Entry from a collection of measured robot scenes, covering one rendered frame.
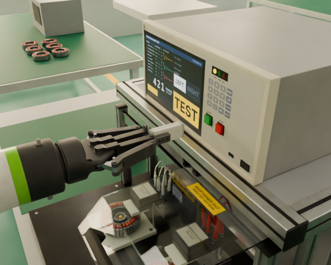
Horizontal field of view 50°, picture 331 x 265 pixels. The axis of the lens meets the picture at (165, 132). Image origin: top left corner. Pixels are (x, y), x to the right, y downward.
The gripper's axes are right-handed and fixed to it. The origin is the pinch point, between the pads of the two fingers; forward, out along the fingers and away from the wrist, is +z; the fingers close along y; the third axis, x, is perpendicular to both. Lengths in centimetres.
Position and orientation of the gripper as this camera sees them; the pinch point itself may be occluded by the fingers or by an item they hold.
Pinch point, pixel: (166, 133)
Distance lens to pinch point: 67.2
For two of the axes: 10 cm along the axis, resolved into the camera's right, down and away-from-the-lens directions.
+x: 0.0, -8.7, -5.0
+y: 4.9, 4.4, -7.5
